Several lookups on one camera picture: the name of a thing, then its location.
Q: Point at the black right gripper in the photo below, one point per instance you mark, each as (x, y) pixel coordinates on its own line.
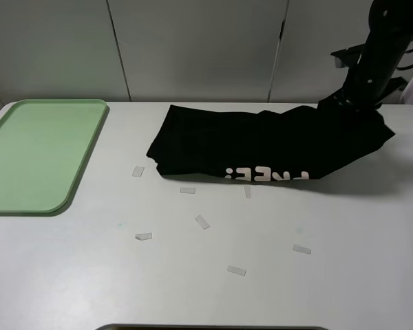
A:
(363, 98)

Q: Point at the black short sleeve t-shirt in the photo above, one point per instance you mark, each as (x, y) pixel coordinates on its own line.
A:
(300, 144)

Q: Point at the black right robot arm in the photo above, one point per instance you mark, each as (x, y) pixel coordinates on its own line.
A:
(371, 65)

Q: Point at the light green plastic tray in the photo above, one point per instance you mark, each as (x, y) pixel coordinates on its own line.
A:
(43, 148)

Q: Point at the white tape strip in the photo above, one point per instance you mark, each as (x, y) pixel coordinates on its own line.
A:
(301, 249)
(247, 190)
(138, 171)
(236, 270)
(144, 236)
(202, 222)
(188, 190)

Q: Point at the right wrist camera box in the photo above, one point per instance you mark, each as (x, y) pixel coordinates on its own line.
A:
(347, 57)

